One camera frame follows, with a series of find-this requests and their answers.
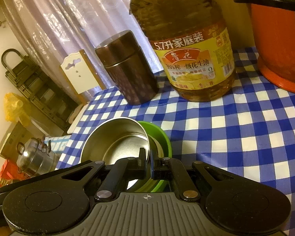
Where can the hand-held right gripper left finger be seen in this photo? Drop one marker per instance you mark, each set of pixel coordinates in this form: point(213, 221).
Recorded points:
point(141, 158)

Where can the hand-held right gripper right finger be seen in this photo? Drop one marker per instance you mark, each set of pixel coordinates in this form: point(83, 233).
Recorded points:
point(155, 163)

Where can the green plastic bowl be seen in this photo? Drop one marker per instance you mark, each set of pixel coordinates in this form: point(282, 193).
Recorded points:
point(162, 140)

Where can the stainless steel bowl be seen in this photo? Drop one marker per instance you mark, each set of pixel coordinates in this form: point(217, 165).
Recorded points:
point(113, 142)

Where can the brown metal canister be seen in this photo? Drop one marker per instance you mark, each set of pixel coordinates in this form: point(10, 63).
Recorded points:
point(130, 73)

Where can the blue white checkered tablecloth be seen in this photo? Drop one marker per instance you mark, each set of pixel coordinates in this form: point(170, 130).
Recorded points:
point(236, 132)

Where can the large cooking oil bottle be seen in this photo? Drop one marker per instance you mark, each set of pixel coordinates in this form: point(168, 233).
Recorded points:
point(186, 61)

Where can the steel pot with glass lid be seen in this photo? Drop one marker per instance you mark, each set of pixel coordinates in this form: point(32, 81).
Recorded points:
point(34, 157)

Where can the white wooden chair back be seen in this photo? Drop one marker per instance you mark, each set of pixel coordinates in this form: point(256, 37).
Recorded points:
point(78, 71)

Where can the black metal rack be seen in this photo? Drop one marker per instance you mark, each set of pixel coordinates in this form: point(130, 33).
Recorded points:
point(39, 86)

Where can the orange red snack packet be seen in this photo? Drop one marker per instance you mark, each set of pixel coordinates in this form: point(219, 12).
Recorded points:
point(7, 174)

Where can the yellow plastic bag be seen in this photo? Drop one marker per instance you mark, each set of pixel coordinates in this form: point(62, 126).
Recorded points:
point(14, 108)

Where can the sheer lilac curtain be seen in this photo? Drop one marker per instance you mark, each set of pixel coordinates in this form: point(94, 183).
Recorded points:
point(71, 19)

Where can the yellow curtain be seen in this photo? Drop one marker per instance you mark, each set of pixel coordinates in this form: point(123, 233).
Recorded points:
point(227, 17)

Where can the red electric pressure cooker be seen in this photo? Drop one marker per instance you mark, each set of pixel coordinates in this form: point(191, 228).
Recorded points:
point(272, 44)

